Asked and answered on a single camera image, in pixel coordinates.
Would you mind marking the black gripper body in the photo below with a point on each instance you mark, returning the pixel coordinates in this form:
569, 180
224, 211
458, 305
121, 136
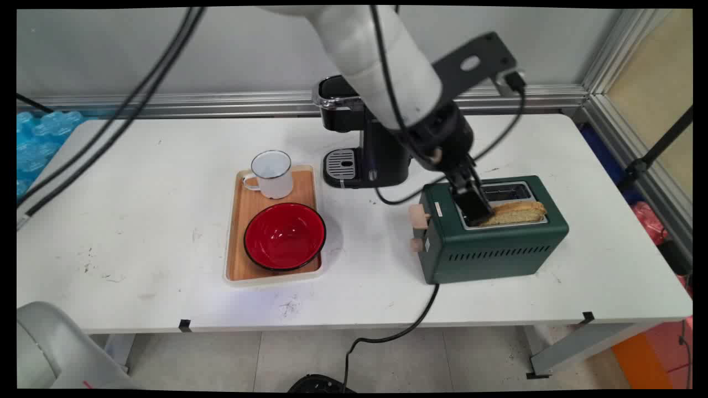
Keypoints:
442, 138

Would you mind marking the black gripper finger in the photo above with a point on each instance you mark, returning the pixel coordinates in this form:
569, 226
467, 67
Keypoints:
454, 179
480, 205

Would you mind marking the toasted bread slice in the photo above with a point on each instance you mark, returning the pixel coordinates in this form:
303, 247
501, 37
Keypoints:
517, 213

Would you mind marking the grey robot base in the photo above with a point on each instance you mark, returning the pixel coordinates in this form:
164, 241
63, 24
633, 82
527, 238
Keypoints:
52, 354

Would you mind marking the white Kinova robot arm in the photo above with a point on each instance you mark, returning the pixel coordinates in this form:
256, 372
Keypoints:
362, 52

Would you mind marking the green toaster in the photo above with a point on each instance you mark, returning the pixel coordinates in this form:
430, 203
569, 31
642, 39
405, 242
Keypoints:
489, 243

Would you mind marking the black coffee machine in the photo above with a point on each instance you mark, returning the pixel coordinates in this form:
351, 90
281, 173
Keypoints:
365, 149

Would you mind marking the red plastic bag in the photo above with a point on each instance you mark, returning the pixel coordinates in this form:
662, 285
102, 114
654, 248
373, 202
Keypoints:
650, 221

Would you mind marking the white enamel mug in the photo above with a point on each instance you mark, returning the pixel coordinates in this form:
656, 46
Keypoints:
271, 174

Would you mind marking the red bowl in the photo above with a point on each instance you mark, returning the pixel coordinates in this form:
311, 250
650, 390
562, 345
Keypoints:
285, 236

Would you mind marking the black tripod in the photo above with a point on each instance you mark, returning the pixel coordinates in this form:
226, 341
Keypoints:
655, 149

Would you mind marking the wooden tray with white rim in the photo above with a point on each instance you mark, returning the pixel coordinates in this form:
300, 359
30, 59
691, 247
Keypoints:
249, 221

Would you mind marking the black round floor object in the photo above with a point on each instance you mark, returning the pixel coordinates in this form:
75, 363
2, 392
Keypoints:
321, 383

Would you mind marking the blue bubble wrap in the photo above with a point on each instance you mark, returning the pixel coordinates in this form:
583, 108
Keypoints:
38, 143

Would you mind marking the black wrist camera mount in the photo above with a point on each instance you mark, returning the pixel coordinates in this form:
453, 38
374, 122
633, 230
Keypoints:
475, 63

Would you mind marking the aluminium frame rail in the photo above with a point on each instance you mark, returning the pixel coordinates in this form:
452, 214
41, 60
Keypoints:
221, 102

